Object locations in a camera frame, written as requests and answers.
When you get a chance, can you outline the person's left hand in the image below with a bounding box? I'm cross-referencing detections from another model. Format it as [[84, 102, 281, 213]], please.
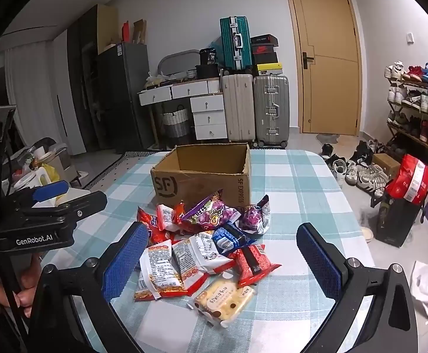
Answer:
[[0, 254, 42, 319]]

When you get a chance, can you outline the grey refrigerator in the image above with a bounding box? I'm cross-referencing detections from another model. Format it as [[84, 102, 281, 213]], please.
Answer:
[[96, 41, 154, 154]]

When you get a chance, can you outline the brown cardboard box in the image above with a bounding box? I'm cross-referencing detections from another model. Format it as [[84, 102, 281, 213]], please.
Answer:
[[150, 143, 252, 211]]

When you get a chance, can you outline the beige dotted rug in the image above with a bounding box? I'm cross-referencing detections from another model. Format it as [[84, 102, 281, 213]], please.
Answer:
[[78, 151, 170, 188]]

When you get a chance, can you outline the beige suitcase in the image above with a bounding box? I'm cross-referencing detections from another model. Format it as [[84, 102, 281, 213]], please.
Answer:
[[221, 70, 257, 144]]

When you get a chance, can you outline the dark wardrobe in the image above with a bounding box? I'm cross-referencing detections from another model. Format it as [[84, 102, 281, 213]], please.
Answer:
[[67, 4, 100, 153]]

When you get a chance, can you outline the brown paper bag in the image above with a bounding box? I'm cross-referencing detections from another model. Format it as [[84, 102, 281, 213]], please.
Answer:
[[132, 19, 147, 45]]

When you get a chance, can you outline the yellow plastic bag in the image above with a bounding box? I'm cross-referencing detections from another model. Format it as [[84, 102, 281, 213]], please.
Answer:
[[43, 162, 59, 182]]

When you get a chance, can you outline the white desk with drawers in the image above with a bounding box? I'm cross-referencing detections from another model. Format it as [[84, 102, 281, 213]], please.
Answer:
[[138, 77, 229, 144]]

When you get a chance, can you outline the grey door mat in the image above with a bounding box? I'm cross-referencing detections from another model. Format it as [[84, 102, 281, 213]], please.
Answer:
[[315, 132, 341, 144]]

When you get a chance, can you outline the large purple snack bag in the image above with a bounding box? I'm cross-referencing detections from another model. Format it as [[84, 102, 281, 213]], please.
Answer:
[[180, 190, 242, 234]]

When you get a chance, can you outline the red black-striped snack packet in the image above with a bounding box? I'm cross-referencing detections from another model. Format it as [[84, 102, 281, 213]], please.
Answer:
[[232, 243, 282, 288]]

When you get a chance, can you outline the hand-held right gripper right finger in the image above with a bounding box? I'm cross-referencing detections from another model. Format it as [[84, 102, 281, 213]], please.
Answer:
[[297, 223, 418, 353]]

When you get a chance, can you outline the white red noodle snack packet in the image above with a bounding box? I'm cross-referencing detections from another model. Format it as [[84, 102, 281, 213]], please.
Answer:
[[135, 240, 189, 302]]

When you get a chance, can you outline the black storage box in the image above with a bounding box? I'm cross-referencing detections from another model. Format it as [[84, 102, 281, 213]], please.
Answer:
[[195, 64, 220, 79]]

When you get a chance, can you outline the wooden door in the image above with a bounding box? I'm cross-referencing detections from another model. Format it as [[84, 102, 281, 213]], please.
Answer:
[[284, 0, 363, 136]]

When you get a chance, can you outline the pile of loose shoes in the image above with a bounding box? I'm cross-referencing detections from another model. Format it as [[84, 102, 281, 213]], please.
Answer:
[[320, 140, 391, 196]]

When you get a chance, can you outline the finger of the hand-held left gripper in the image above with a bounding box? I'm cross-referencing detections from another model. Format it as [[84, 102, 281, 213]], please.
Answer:
[[13, 180, 70, 210], [15, 190, 109, 229]]

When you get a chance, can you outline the blue cookie packet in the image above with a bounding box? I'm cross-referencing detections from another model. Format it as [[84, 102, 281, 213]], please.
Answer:
[[212, 222, 259, 258]]

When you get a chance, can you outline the small cardboard box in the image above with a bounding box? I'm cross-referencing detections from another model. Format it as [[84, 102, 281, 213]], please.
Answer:
[[372, 152, 401, 179]]

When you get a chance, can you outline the black bucket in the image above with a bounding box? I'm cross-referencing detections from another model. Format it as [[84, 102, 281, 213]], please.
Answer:
[[199, 48, 220, 67]]

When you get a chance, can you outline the large white red snack packet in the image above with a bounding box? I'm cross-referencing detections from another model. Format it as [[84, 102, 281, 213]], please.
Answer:
[[171, 232, 235, 297]]

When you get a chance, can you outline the small white red packet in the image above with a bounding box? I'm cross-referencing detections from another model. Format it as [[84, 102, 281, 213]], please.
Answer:
[[156, 203, 176, 232]]

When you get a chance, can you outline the silver suitcase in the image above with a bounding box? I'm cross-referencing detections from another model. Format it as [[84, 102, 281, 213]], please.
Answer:
[[252, 74, 291, 149]]

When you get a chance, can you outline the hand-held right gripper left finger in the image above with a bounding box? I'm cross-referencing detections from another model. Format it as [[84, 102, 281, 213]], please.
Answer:
[[30, 222, 150, 353]]

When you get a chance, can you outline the clear plastic bag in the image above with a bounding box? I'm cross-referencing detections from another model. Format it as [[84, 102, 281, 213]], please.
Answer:
[[146, 71, 170, 89]]

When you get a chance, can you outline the orange red snack packet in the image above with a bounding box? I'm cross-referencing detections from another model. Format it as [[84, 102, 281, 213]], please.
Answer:
[[171, 200, 189, 226]]

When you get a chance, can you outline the red shopping bag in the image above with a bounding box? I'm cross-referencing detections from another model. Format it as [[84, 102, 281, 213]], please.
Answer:
[[385, 154, 428, 204]]

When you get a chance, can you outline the cream cake packet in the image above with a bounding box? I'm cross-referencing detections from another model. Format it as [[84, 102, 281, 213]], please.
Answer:
[[188, 277, 255, 328]]

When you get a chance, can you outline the white electric kettle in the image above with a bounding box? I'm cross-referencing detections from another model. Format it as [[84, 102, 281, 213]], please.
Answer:
[[26, 167, 58, 199]]

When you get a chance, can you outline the tall flat cardboard box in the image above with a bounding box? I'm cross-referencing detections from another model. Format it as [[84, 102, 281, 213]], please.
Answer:
[[96, 4, 121, 56]]

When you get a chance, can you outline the small purple snack bag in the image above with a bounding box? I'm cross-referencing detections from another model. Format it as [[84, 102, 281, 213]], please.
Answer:
[[239, 195, 271, 235]]

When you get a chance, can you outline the yellow white shoe box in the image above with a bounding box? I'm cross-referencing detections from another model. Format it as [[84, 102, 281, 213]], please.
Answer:
[[256, 62, 284, 76]]

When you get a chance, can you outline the woven laundry basket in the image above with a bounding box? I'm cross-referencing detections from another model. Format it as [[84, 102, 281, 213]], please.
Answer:
[[161, 105, 193, 138]]

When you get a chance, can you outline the red cookie packet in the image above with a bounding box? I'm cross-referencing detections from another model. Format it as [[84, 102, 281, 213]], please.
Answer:
[[136, 206, 174, 245]]

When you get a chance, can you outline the wooden shoe rack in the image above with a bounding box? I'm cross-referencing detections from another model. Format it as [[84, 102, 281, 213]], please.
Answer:
[[387, 66, 428, 155]]

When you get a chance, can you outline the grey arched mirror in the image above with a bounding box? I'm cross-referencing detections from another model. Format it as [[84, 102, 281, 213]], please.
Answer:
[[158, 49, 201, 78]]

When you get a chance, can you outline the teal suitcase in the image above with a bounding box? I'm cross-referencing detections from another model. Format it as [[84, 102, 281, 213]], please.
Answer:
[[219, 16, 253, 72]]

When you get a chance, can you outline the black shoe box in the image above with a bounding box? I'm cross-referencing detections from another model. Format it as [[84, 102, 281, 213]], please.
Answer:
[[251, 34, 279, 46], [254, 52, 279, 65]]

